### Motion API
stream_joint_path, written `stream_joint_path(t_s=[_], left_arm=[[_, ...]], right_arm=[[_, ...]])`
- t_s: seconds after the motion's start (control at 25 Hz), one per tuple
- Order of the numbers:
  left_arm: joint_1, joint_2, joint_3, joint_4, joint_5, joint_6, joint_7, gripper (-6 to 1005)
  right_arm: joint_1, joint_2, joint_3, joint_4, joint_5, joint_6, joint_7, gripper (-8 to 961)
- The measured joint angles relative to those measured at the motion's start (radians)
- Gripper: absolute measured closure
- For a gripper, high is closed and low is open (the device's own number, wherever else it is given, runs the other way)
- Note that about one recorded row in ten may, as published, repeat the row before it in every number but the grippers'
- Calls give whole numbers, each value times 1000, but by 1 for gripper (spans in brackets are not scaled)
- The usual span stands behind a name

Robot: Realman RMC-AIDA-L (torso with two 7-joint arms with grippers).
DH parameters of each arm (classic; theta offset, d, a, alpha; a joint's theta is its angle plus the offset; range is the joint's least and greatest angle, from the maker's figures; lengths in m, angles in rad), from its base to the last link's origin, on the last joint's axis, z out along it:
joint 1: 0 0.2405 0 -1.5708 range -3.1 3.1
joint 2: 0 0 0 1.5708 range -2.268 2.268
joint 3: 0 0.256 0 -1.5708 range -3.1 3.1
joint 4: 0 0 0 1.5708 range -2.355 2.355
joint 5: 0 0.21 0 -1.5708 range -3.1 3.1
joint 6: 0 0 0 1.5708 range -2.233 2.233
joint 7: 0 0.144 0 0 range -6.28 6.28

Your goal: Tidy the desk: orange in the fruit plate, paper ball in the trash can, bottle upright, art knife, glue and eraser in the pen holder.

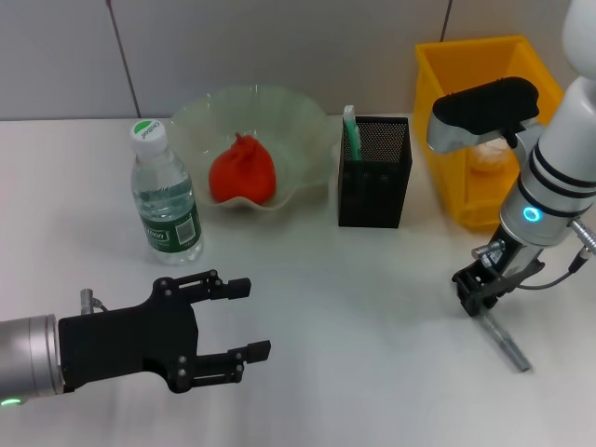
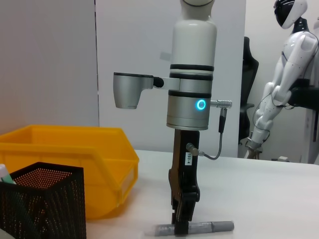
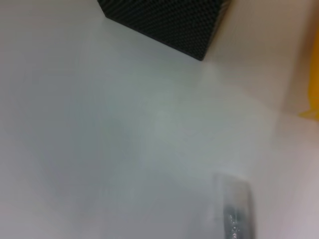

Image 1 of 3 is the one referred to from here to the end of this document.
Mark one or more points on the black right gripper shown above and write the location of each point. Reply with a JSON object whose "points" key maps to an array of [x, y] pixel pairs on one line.
{"points": [[512, 265]]}

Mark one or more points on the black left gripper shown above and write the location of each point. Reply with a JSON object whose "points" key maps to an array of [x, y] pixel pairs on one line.
{"points": [[130, 340]]}

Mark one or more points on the grey pen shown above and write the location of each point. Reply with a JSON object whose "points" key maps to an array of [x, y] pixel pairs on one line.
{"points": [[507, 344]]}

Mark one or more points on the clear green-label water bottle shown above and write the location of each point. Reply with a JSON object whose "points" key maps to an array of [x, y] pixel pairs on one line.
{"points": [[165, 209]]}

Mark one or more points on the white paper ball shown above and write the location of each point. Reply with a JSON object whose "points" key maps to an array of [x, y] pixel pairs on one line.
{"points": [[489, 156]]}

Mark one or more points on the red-orange toy orange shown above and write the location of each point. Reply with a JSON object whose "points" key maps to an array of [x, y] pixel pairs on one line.
{"points": [[242, 172]]}

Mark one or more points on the green utility knife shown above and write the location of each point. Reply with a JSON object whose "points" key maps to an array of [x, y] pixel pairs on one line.
{"points": [[351, 135]]}

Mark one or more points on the black mesh pen holder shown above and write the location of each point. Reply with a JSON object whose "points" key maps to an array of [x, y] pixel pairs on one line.
{"points": [[372, 195]]}

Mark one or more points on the green frosted glass fruit bowl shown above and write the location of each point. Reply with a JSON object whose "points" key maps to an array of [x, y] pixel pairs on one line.
{"points": [[293, 125]]}

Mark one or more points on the yellow plastic storage bin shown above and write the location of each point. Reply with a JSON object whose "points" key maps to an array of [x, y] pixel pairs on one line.
{"points": [[447, 177]]}

